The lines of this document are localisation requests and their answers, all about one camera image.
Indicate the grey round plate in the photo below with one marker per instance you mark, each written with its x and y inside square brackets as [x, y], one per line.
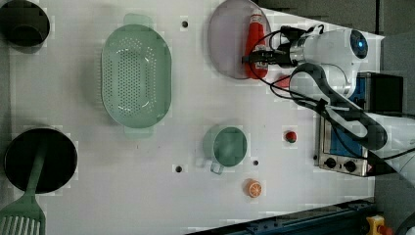
[227, 34]

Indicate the green mug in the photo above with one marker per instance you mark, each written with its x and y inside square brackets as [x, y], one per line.
[222, 147]

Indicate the red strawberry toy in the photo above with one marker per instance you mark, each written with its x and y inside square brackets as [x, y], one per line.
[283, 81]

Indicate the yellow red emergency button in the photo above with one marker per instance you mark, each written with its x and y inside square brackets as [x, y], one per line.
[377, 226]

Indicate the green slotted spatula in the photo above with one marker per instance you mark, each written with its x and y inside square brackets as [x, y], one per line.
[24, 215]

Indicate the small red tomato toy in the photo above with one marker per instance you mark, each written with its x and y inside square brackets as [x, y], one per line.
[291, 137]

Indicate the black and steel toaster oven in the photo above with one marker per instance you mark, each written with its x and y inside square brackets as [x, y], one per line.
[374, 92]

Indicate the blue aluminium frame rail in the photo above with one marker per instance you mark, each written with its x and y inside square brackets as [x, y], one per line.
[340, 219]

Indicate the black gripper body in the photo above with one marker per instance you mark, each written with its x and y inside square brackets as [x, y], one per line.
[282, 57]

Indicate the orange slice toy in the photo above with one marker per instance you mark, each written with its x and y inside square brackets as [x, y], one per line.
[253, 188]

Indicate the small black pot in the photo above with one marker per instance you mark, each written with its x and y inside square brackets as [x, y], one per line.
[24, 23]

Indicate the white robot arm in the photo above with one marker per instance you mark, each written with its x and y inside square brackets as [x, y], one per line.
[325, 66]

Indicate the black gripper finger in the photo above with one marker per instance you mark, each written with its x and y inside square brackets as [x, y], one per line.
[253, 60]
[263, 51]

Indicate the green perforated colander basket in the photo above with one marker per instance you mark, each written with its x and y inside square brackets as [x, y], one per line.
[136, 71]

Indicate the red ketchup bottle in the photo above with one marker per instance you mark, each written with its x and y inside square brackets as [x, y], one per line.
[255, 36]

